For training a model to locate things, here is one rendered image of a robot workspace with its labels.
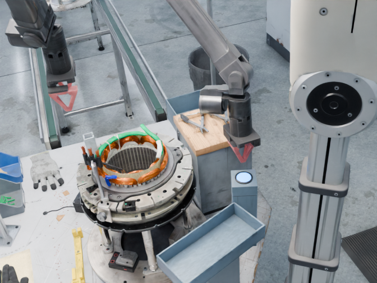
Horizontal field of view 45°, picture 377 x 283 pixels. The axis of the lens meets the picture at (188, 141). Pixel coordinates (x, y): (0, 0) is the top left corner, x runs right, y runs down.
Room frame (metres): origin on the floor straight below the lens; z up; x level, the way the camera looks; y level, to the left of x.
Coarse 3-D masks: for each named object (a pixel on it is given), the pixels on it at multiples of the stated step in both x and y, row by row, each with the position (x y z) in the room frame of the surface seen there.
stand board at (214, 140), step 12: (192, 120) 1.20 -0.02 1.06; (204, 120) 1.19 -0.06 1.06; (216, 120) 1.18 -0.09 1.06; (192, 132) 1.13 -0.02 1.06; (204, 132) 1.13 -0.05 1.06; (216, 132) 1.12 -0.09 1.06; (192, 144) 1.07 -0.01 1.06; (204, 144) 1.07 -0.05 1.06; (216, 144) 1.06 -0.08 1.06; (228, 144) 1.07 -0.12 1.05
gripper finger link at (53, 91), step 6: (48, 90) 0.94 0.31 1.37; (54, 90) 0.94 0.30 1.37; (60, 90) 0.94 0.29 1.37; (66, 90) 0.94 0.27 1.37; (72, 90) 0.94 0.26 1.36; (54, 96) 0.94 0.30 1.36; (72, 96) 0.95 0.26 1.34; (60, 102) 0.95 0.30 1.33; (72, 102) 0.96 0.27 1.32; (66, 108) 0.96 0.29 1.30
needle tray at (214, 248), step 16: (224, 208) 0.80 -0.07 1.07; (240, 208) 0.80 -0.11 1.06; (208, 224) 0.76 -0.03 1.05; (224, 224) 0.78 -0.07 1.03; (240, 224) 0.78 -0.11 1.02; (256, 224) 0.75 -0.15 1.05; (192, 240) 0.73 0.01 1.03; (208, 240) 0.74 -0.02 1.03; (224, 240) 0.73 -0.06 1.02; (240, 240) 0.73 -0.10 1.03; (256, 240) 0.72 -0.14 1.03; (160, 256) 0.68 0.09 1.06; (176, 256) 0.70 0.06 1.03; (192, 256) 0.69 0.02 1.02; (208, 256) 0.69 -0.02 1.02; (224, 256) 0.66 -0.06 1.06; (176, 272) 0.65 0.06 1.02; (192, 272) 0.65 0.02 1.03; (208, 272) 0.63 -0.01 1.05; (224, 272) 0.67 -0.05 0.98
